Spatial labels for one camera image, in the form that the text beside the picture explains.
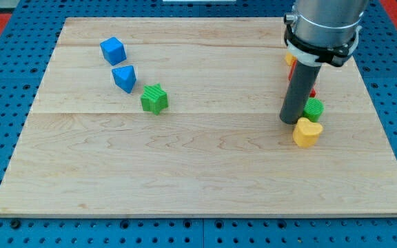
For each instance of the blue cube block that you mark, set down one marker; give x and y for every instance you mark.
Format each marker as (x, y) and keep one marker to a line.
(113, 51)

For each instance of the wooden board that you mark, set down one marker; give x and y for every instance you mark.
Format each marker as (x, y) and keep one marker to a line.
(220, 150)

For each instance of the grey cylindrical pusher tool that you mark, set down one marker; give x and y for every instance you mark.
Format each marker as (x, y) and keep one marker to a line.
(298, 92)

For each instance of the red block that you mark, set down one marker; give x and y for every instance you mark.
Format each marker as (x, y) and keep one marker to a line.
(292, 68)

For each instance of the green cylinder block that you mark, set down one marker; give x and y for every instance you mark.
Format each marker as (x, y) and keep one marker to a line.
(313, 109)

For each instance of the yellow hexagon block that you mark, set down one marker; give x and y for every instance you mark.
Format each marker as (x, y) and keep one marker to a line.
(289, 58)

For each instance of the black and white clamp collar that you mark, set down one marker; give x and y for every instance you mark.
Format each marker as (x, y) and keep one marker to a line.
(311, 55)

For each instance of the yellow heart block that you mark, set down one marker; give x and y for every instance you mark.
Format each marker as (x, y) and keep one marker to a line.
(306, 133)

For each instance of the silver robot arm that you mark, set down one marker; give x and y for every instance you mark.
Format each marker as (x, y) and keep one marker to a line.
(327, 23)

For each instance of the green star block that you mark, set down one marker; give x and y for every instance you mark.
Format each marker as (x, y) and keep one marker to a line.
(154, 99)

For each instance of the blue triangular prism block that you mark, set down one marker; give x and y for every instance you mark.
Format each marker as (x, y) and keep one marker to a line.
(124, 78)

